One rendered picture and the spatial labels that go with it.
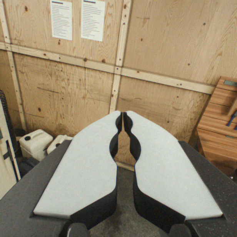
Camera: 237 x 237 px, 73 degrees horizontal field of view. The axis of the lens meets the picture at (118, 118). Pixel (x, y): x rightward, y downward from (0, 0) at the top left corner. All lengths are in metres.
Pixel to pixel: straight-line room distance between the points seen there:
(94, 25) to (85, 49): 0.22
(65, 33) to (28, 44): 0.46
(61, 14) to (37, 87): 0.85
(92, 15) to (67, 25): 0.26
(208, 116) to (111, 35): 1.13
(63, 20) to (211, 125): 1.67
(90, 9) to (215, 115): 1.43
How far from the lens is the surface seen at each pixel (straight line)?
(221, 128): 1.76
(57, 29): 1.82
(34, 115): 2.38
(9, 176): 1.31
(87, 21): 1.67
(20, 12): 2.05
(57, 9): 1.81
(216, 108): 1.65
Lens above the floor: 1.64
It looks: 31 degrees down
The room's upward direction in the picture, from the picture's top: 9 degrees clockwise
